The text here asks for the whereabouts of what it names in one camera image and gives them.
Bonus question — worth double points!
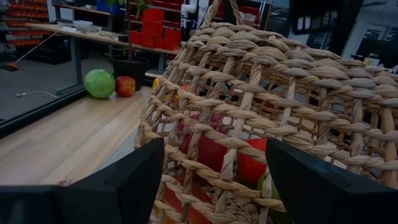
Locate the white plastic tub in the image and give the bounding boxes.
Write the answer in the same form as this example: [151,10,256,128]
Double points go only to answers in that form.
[73,20,93,32]

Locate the grey woven placemat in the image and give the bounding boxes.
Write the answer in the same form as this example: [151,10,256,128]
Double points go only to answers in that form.
[96,127,139,174]

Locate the artificial plant in black pot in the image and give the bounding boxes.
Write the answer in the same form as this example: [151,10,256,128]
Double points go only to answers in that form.
[107,0,150,91]

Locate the orange plastic fruit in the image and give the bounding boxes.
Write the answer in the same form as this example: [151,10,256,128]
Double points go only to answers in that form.
[149,203,178,224]

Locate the brown cardboard box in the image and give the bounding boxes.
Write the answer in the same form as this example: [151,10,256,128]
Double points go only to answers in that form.
[238,6,261,28]

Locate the white tubular fixture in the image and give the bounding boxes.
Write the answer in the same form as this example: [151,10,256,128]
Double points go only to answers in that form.
[180,0,210,20]

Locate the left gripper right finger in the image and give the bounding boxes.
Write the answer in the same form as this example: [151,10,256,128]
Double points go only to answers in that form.
[265,138,398,224]

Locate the black aluminium table frame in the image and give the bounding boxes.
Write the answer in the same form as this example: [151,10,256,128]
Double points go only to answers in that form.
[0,85,88,139]

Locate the blue storage bin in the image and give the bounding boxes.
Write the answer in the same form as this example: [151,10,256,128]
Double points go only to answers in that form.
[95,0,125,15]

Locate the stacked red storage bins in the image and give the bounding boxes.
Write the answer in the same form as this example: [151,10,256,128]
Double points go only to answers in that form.
[129,8,183,51]

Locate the yellow bell pepper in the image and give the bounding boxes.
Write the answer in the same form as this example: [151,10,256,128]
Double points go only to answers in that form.
[151,77,181,102]

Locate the broom with orange head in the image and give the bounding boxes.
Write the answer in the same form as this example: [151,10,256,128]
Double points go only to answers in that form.
[0,30,59,72]

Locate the white cable with plug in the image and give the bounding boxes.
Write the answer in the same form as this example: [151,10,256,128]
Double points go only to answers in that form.
[16,90,60,98]

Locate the wooden workbench grey legs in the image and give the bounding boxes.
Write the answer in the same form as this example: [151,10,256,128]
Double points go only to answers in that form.
[24,22,181,96]

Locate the crimson red apple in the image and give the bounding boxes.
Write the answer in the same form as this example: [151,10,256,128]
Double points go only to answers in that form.
[178,132,229,175]

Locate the woven wicker basket with handles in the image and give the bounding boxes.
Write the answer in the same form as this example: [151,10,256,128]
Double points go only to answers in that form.
[134,0,398,224]

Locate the purple grape bunch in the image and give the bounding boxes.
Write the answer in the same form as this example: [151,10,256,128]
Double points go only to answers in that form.
[177,113,224,133]

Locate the bright red apple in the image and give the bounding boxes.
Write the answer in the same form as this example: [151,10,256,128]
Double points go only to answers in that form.
[163,182,215,224]

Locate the shelf with red bins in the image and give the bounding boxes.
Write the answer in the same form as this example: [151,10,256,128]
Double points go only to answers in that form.
[5,0,50,47]

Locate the small green cucumber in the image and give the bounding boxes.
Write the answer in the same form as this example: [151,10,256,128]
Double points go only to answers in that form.
[256,174,280,200]

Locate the green apple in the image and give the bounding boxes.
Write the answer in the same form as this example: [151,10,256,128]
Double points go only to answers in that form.
[83,68,116,100]

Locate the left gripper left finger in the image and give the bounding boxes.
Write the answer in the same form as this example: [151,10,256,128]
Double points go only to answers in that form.
[0,138,165,224]

